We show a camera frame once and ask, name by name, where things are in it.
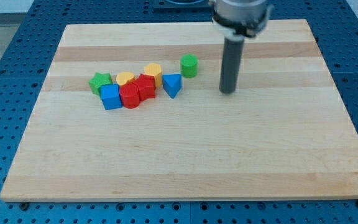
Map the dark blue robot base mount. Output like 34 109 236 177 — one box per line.
151 0 210 11

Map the blue triangle block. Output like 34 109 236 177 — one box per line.
162 74 182 99

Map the blue cube block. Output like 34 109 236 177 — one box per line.
100 84 122 110

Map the wooden board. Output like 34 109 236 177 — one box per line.
0 19 358 202

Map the green star block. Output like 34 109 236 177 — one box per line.
88 72 112 96

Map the red star block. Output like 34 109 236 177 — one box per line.
134 73 155 101

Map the green cylinder block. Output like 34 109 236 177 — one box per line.
180 54 198 78

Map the yellow heart block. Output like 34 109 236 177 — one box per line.
116 72 135 86

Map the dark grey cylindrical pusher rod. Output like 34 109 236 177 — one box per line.
219 38 244 95

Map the red cylinder block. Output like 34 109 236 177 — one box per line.
119 83 140 109

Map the yellow hexagon block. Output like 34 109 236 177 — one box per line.
144 63 162 88

